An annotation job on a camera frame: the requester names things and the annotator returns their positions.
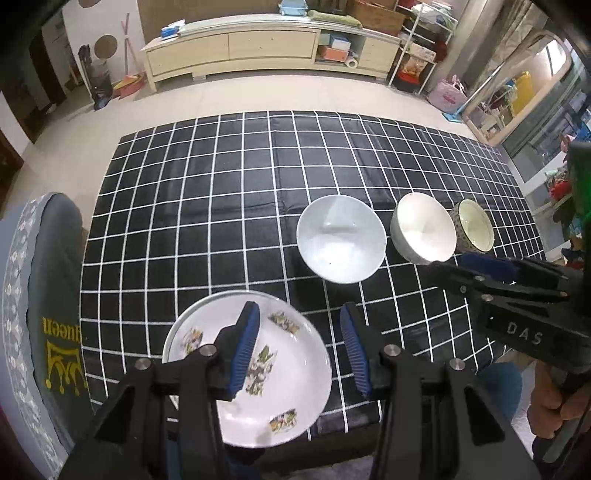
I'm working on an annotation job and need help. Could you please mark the brown floral white plate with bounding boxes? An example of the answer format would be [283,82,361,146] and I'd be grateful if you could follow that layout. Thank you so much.
[162,290,332,448]

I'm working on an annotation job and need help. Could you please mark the green patterned bowl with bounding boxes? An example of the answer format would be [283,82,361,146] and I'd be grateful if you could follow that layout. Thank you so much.
[451,199,495,254]

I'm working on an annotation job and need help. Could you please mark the plain white bowl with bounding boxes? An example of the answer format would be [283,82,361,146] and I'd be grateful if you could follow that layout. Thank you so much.
[390,192,457,266]

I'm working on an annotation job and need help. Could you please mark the white bluish bowl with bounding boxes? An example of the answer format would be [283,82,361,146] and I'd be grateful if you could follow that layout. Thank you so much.
[297,195,387,285]

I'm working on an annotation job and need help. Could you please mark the person's right hand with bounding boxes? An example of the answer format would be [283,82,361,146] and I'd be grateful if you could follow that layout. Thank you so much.
[527,361,590,439]

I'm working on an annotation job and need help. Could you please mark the person's blue trouser leg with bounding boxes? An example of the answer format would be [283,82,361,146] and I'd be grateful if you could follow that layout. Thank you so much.
[477,362,523,422]

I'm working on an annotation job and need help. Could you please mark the black white checkered tablecloth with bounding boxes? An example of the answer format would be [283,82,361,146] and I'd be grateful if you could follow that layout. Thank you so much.
[80,110,543,439]

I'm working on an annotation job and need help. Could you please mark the pink gift bag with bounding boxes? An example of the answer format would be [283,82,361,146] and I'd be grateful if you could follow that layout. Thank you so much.
[427,75,467,114]

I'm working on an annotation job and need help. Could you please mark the grey embroidered cushion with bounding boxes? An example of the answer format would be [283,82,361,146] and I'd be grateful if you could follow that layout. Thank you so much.
[1,192,93,479]

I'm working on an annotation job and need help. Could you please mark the leaning arched mirror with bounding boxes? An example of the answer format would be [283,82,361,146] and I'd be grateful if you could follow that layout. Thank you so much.
[462,30,572,146]

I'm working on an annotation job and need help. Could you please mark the white metal shelf rack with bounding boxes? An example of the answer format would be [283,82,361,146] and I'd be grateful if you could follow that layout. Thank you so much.
[389,1,459,95]

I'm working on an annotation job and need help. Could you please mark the brown cardboard box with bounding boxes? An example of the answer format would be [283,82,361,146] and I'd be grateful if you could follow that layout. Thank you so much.
[346,0,406,36]

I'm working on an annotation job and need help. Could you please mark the green folded cloth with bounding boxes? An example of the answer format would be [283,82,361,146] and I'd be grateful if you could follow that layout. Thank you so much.
[308,10,363,28]

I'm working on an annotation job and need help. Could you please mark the red broom and dustpan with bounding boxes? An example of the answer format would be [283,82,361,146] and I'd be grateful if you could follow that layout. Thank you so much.
[113,12,145,99]

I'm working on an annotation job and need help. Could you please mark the upright vacuum cleaner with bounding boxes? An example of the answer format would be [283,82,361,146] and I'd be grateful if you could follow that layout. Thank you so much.
[78,44,113,111]

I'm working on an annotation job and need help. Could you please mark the cream TV cabinet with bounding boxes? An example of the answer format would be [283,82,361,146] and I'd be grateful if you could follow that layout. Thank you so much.
[142,14,401,91]

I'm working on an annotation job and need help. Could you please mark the light blue plastic basket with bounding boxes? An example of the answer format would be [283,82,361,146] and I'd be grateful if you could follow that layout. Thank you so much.
[279,0,308,16]

